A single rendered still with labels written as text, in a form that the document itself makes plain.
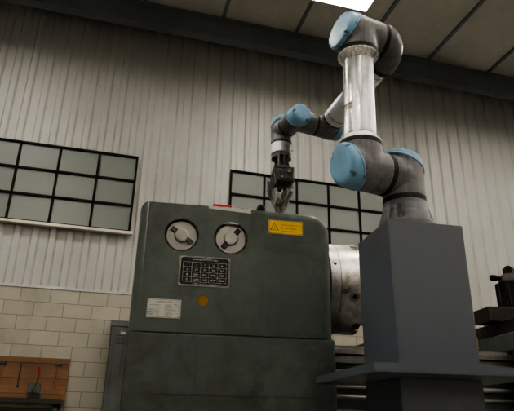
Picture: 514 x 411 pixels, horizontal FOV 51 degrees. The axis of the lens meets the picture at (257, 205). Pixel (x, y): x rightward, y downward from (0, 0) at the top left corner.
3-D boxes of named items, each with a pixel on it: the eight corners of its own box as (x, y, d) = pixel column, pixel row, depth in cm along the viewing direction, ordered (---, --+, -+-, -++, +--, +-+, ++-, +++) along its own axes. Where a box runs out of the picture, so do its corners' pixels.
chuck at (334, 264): (334, 316, 171) (327, 227, 186) (309, 344, 197) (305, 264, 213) (345, 317, 171) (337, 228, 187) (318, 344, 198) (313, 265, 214)
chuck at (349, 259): (345, 317, 171) (337, 228, 187) (318, 344, 198) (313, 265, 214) (372, 319, 172) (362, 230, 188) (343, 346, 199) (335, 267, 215)
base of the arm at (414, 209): (448, 227, 138) (444, 192, 142) (392, 223, 135) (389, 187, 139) (420, 245, 152) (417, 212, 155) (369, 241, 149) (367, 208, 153)
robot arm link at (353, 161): (400, 188, 140) (391, 15, 158) (352, 177, 134) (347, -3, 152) (371, 202, 150) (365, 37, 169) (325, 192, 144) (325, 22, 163)
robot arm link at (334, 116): (416, 26, 164) (330, 125, 201) (387, 15, 160) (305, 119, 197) (425, 53, 158) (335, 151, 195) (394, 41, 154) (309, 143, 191)
